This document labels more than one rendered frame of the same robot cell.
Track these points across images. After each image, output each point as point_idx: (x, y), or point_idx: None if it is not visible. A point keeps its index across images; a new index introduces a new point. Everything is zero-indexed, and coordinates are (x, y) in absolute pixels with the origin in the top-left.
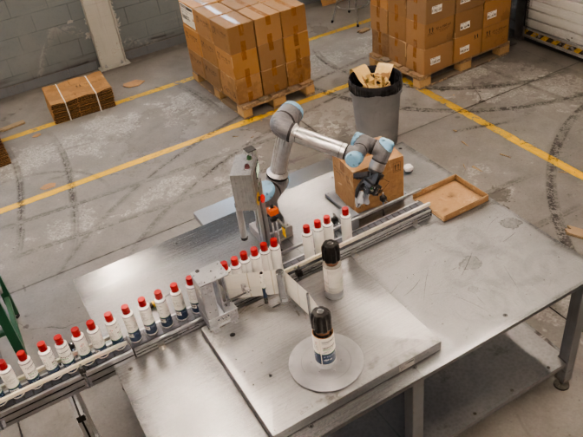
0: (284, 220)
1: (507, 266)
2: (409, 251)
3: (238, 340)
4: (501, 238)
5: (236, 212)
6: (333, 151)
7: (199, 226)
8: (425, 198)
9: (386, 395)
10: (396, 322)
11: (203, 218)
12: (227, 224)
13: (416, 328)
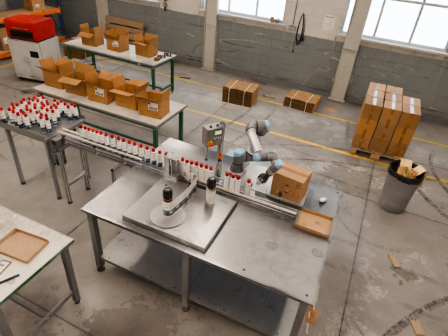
0: (241, 172)
1: (281, 261)
2: (261, 221)
3: (164, 187)
4: (301, 252)
5: None
6: (253, 149)
7: (223, 154)
8: (305, 214)
9: (165, 243)
10: (205, 229)
11: (229, 153)
12: (231, 160)
13: (207, 237)
